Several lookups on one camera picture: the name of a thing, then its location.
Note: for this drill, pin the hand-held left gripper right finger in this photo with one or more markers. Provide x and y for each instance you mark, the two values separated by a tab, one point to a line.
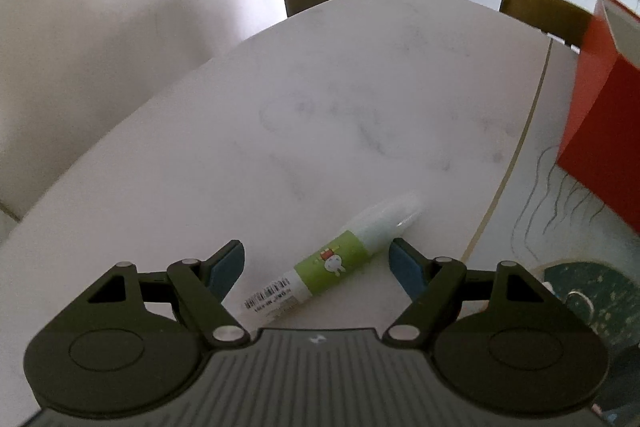
406	267

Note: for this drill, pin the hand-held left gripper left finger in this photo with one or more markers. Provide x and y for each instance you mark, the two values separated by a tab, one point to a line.
227	267

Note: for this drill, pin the green label glue pen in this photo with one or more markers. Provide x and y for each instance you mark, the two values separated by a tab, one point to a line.
332	262

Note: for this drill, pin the red cardboard box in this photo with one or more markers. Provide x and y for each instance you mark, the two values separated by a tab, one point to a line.
605	132

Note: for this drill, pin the white placemat gold edge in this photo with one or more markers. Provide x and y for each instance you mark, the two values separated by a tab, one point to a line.
530	207

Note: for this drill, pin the dark teal speckled round mat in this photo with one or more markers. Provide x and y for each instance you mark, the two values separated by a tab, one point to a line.
615	292

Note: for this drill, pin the brown chair back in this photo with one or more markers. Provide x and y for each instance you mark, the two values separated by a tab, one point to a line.
550	14

